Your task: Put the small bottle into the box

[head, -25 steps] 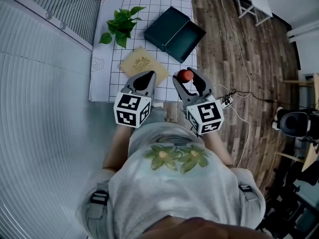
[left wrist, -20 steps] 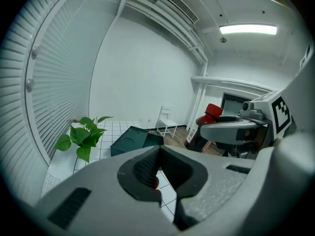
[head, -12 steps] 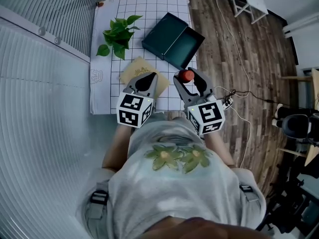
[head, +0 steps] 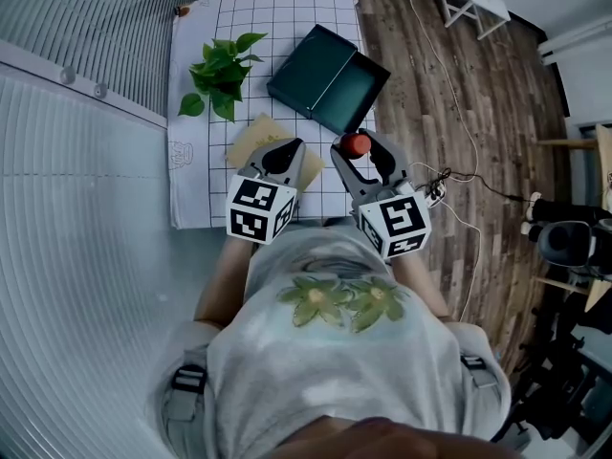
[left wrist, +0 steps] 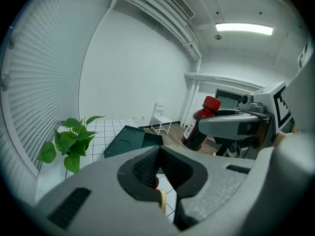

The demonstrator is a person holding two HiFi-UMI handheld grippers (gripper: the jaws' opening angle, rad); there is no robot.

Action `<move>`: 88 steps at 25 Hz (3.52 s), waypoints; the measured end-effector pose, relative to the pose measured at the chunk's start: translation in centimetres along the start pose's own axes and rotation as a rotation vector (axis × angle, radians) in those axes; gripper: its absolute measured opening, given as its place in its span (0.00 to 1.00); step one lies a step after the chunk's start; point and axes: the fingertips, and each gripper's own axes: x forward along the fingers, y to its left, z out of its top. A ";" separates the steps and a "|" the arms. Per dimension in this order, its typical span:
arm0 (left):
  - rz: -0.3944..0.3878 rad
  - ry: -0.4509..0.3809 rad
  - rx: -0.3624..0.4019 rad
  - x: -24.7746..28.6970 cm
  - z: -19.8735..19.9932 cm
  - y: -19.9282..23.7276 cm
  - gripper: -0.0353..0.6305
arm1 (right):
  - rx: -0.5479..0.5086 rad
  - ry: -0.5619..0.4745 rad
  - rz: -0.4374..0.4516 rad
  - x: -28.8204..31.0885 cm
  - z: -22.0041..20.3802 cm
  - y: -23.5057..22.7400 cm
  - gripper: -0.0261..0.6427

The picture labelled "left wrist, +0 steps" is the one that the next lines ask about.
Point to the green leafy plant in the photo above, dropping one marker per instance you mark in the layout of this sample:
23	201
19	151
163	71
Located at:
71	139

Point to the dark teal box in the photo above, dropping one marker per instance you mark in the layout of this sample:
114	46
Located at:
128	141

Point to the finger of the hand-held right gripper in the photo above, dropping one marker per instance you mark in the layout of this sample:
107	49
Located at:
231	112
221	126

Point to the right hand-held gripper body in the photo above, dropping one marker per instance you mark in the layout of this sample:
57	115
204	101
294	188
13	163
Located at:
273	107

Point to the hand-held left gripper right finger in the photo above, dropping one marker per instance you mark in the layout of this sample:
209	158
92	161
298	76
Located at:
221	181

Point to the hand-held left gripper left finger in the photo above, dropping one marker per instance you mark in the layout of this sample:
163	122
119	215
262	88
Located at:
98	193

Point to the white checked tablecloth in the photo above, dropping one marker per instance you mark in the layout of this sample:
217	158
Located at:
103	136

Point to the ceiling air vent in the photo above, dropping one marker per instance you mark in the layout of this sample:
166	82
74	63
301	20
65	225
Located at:
178	0

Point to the ceiling light panel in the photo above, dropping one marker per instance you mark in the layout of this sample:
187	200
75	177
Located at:
243	28

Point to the white chair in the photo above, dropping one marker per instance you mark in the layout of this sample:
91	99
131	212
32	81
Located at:
161	118

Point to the small red ball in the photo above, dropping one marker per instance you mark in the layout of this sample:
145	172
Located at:
197	122

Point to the white ceiling pipe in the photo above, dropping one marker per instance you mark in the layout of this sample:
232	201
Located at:
221	77

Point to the white window blind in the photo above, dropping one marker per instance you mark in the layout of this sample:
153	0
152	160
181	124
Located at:
37	82

